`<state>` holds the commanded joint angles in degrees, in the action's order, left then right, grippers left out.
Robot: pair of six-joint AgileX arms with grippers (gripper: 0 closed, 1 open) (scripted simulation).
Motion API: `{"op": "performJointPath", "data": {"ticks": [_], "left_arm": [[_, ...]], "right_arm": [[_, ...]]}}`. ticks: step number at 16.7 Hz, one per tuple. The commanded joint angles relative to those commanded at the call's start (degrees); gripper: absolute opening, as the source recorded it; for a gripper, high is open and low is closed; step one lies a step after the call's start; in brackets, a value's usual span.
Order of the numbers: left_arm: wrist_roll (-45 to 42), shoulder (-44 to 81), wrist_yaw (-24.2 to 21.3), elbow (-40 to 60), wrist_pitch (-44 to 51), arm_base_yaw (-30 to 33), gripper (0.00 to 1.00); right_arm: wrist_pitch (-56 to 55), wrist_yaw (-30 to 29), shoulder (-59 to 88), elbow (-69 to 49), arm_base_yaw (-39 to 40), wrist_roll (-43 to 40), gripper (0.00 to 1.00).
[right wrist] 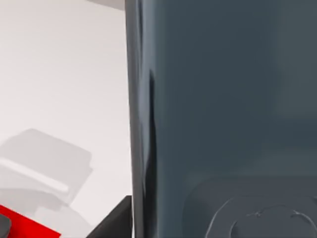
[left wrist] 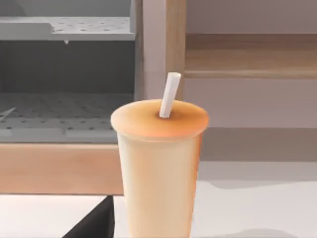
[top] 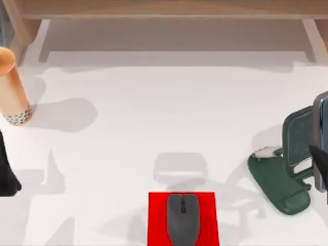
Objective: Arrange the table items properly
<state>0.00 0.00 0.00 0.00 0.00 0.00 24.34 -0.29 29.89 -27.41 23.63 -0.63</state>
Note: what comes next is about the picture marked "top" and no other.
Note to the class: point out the wooden shelf unit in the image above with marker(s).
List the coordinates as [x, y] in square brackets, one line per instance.
[164, 10]

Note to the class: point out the green phone stand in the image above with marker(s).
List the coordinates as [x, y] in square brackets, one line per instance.
[279, 184]

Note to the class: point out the grey computer mouse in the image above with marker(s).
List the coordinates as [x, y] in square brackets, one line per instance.
[183, 225]

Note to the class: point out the orange bubble tea cup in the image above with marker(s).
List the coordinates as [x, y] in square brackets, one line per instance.
[11, 87]

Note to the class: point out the red mouse pad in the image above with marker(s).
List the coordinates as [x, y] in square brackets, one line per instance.
[156, 220]

